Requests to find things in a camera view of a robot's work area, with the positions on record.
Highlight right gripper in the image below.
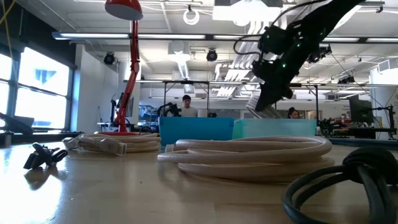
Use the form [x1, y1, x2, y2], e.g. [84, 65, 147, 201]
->
[252, 46, 309, 112]

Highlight white USB cable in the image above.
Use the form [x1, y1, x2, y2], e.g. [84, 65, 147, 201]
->
[63, 132, 162, 157]
[157, 136, 336, 184]

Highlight black short USB cable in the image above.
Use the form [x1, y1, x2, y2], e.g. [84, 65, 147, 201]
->
[23, 142, 68, 170]

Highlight person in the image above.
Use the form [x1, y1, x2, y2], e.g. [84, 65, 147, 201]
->
[287, 106, 301, 119]
[180, 94, 199, 118]

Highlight teal plastic bin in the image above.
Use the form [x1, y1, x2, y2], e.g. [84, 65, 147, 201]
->
[232, 118, 317, 140]

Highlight black computer monitor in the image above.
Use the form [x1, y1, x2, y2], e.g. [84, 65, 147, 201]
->
[348, 95, 374, 125]

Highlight blue plastic bin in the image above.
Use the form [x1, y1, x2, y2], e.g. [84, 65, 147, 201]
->
[158, 116, 234, 146]

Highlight red desk lamp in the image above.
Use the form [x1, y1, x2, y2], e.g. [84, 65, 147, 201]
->
[98, 0, 144, 137]

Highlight ceiling light strip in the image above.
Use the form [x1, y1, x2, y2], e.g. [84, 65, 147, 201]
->
[52, 30, 398, 44]

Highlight large window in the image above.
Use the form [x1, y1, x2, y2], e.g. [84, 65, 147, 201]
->
[0, 46, 74, 131]

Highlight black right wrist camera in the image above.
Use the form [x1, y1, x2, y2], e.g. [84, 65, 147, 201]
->
[258, 24, 292, 56]

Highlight right gripper black wire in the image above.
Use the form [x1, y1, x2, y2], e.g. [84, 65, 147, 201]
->
[233, 33, 265, 57]

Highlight black background metal frame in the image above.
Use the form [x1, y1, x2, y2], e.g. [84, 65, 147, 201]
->
[162, 80, 211, 119]

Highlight white ceiling duct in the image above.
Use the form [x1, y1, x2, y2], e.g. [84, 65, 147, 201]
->
[167, 40, 191, 81]

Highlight white hanging cable coil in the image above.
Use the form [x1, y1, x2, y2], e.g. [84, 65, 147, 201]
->
[182, 8, 200, 26]

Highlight yellow hanging cable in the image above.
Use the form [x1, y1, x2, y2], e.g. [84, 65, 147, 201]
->
[0, 0, 16, 68]

